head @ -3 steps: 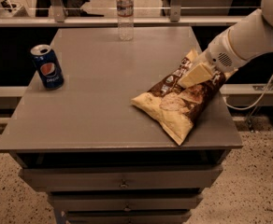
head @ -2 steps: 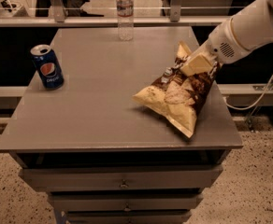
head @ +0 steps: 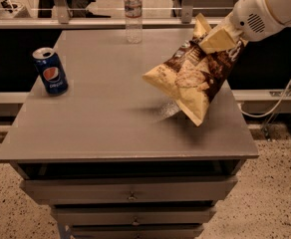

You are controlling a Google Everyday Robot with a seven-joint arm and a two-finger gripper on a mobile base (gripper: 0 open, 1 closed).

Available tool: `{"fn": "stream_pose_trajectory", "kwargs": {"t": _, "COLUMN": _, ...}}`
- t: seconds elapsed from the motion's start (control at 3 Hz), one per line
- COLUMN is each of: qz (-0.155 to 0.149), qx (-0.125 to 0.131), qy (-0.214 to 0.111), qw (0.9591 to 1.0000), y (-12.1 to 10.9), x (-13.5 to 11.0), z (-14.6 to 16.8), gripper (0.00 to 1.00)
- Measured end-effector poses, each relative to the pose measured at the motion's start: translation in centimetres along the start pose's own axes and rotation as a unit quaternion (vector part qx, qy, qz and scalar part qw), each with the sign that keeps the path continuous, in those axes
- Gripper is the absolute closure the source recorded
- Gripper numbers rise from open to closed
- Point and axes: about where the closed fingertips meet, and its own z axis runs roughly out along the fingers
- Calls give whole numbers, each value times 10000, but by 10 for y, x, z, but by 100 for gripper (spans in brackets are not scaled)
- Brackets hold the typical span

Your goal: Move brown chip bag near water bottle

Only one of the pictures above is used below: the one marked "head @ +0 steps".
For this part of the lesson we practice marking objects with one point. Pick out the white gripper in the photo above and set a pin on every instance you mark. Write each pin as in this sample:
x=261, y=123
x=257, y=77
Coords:
x=251, y=16

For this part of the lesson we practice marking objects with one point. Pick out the brown sea salt chip bag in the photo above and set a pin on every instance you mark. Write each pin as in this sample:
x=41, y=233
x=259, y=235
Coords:
x=191, y=77

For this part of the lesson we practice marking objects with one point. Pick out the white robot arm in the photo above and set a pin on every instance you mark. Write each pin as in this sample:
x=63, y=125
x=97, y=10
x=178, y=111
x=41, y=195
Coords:
x=282, y=10

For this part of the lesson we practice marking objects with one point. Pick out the clear plastic water bottle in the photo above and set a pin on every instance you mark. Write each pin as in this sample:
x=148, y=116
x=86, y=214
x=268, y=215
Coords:
x=134, y=20

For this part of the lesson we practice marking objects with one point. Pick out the grey drawer cabinet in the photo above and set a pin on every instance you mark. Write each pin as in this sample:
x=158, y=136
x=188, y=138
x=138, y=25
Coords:
x=111, y=124

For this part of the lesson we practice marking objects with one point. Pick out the blue pepsi can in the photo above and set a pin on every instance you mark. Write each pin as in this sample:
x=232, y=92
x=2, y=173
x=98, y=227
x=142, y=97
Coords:
x=50, y=69

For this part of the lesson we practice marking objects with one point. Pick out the top grey drawer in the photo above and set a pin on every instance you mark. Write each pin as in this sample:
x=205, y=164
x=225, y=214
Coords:
x=128, y=190

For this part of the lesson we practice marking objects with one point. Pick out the grey drawer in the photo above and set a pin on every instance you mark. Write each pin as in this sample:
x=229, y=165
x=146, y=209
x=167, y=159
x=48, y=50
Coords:
x=181, y=231
x=128, y=190
x=133, y=215

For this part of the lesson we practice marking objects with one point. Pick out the middle grey drawer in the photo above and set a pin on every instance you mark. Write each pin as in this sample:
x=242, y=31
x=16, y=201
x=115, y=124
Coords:
x=133, y=215

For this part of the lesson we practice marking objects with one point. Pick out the bottom grey drawer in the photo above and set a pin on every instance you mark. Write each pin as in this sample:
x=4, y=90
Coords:
x=181, y=231

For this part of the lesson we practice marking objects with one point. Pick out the metal window rail frame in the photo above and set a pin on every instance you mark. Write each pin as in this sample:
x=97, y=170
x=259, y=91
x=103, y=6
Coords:
x=22, y=14

